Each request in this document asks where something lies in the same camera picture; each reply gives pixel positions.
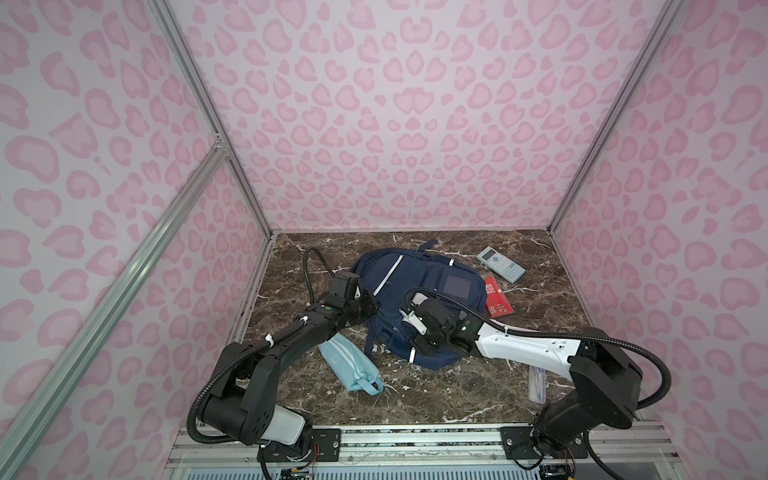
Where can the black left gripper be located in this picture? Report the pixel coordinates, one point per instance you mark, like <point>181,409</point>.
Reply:
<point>365,304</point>

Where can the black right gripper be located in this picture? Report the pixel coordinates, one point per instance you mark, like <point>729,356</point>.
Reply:
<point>424,336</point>

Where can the navy blue backpack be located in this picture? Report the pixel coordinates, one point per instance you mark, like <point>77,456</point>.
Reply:
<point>390,273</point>

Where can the red stationery packet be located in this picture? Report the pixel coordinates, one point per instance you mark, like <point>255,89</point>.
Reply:
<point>497,305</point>

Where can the teal pencil case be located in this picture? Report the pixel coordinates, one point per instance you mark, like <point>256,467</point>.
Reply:
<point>352,367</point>

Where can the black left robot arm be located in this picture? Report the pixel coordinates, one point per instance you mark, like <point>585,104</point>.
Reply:
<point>239,401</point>

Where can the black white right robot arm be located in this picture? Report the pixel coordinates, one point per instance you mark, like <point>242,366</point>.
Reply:
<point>606,380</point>

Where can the clear plastic ruler case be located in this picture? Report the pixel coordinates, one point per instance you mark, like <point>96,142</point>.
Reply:
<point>537,385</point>

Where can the light blue calculator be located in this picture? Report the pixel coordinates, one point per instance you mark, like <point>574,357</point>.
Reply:
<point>501,265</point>

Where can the left diagonal aluminium strut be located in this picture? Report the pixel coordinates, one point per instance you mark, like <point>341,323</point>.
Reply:
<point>36,417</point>

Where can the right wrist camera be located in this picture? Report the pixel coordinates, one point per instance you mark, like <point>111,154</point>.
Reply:
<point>409,315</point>

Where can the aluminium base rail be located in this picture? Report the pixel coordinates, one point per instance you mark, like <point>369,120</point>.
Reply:
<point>437,451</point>

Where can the left aluminium corner post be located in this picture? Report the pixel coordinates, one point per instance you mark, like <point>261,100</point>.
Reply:
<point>165,17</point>

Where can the aluminium corner post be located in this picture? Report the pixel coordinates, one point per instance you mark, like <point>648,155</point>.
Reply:
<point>165,17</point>
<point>664,25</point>

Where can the right aluminium corner post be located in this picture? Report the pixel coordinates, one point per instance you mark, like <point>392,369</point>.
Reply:
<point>664,25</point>

